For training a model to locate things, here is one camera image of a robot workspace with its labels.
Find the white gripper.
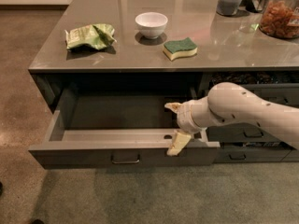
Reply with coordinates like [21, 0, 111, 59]
[164, 100, 206, 156]

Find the grey drawer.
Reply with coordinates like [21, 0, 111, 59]
[199, 71, 299, 107]
[214, 142, 299, 163]
[207, 124, 278, 143]
[29, 89, 220, 169]

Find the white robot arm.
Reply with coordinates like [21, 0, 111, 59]
[164, 82, 299, 156]

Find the green and yellow sponge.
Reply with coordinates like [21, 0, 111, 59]
[163, 37, 197, 61]

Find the grey kitchen island cabinet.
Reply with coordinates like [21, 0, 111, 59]
[28, 0, 299, 165]

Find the white ceramic bowl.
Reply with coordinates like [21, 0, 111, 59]
[135, 12, 168, 39]

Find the crumpled green chip bag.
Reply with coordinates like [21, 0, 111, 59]
[65, 23, 116, 50]

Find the glass jar with snacks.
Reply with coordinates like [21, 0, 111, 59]
[259, 0, 299, 39]

